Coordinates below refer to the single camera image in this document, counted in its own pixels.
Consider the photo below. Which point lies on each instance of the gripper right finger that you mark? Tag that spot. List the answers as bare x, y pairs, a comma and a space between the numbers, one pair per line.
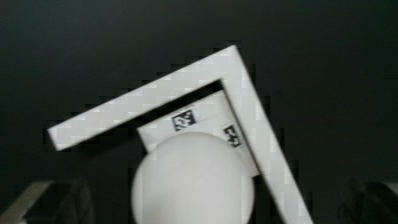
371, 203

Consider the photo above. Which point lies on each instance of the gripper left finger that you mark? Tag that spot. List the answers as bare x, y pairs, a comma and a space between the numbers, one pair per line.
54, 203

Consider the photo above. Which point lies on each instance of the white lamp bulb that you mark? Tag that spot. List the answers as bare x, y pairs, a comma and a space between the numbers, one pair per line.
193, 185

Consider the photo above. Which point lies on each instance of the white right rail block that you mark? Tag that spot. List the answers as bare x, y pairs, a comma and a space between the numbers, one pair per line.
262, 140

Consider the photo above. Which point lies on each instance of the white front rail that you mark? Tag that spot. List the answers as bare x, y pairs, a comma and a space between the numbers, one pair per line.
140, 101

